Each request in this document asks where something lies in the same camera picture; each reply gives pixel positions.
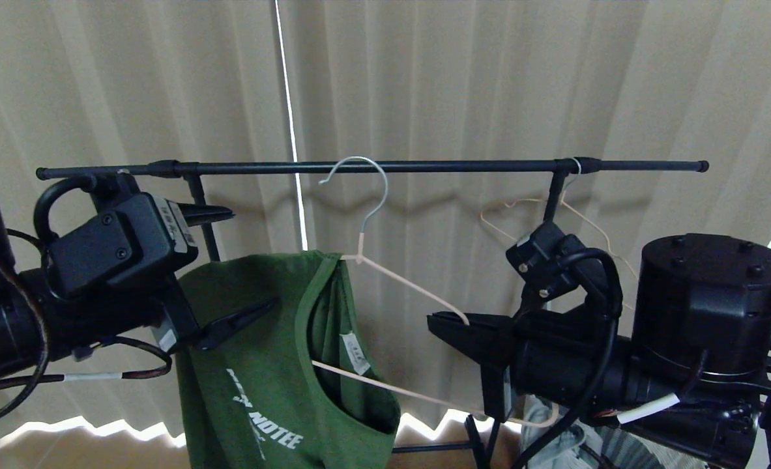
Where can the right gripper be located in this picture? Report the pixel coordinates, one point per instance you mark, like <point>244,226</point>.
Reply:
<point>554,358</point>

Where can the pink clothes hanger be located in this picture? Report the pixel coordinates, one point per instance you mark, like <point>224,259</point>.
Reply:
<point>361,251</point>
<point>603,236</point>

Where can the black clothes rack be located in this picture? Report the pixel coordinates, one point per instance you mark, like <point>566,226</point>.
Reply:
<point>424,167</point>

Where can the green long-sleeved shirt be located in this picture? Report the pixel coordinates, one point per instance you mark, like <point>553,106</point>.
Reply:
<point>255,365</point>

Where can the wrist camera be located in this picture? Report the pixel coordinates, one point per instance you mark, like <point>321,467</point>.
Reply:
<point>548,254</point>
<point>98,254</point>

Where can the white laundry basket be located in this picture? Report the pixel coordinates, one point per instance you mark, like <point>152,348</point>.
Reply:
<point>620,453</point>

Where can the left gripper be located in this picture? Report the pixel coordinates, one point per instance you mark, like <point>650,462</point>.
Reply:
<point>118,312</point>

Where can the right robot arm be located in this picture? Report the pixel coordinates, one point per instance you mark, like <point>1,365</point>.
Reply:
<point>711,306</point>

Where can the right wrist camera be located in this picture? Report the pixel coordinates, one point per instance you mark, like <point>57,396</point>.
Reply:
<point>548,254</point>

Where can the beige curtain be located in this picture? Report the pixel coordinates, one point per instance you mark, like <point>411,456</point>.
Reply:
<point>489,78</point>

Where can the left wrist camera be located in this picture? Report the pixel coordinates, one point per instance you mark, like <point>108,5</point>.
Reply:
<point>98,254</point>

